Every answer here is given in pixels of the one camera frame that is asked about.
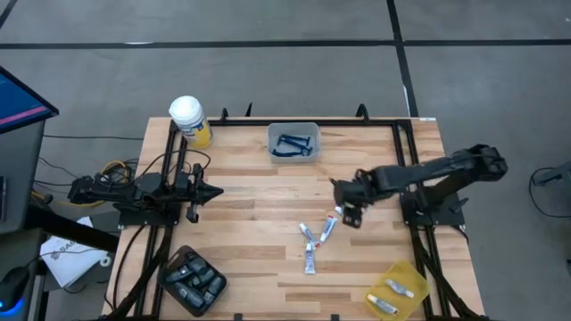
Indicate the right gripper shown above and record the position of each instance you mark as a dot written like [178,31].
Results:
[361,187]

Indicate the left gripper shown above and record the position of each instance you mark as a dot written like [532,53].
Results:
[195,196]

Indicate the white travel toothpaste tube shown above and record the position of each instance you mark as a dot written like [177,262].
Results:
[399,288]
[310,263]
[383,304]
[308,234]
[328,228]
[338,210]

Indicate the dark grey travel bottle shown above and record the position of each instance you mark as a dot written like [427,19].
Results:
[189,295]
[197,264]
[215,289]
[178,274]
[205,277]

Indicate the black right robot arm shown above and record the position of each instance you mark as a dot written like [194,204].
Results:
[424,171]

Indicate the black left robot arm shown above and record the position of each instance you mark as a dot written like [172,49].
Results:
[134,191]

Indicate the dark grey plastic bin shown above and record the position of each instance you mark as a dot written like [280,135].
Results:
[180,253]

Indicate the white plastic bin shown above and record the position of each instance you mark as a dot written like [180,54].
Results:
[290,159]

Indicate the yellow white wipes canister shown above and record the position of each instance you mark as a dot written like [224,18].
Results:
[185,111]

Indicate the yellow plastic bin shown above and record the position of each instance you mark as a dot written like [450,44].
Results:
[401,269]

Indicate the black desk leg beam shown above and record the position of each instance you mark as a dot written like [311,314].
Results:
[76,229]

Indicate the white printed paper sheet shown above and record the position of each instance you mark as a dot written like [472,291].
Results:
[67,263]

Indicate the large blue-screen monitor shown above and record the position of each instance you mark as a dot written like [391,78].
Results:
[22,102]

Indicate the grey chair base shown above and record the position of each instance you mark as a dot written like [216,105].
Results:
[557,176]

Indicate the black computer mouse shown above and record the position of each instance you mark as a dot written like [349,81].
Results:
[13,285]

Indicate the black curved bracket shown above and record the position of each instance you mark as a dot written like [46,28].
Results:
[362,107]
[248,111]
[224,115]

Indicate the black aluminium rig frame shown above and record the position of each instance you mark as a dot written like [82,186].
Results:
[312,121]

